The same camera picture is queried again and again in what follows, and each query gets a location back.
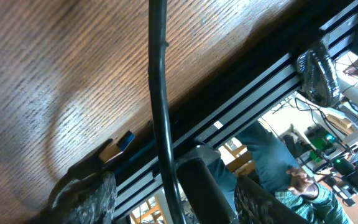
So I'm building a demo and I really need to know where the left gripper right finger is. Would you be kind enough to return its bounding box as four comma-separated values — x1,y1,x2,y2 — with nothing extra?
234,175,308,224

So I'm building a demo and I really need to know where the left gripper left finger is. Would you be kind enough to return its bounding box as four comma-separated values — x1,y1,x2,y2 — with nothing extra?
26,139,117,224

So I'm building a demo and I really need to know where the person in teal shirt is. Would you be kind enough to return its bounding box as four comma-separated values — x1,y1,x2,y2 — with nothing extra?
208,122,351,223

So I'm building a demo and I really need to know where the cluttered background desk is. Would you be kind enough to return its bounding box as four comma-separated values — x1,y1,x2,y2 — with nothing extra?
259,51,358,207

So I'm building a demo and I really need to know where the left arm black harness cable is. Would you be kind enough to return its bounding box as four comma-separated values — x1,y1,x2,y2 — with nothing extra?
147,0,188,224

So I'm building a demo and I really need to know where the black aluminium frame rail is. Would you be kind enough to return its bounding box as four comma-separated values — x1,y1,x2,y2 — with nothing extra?
112,0,358,220

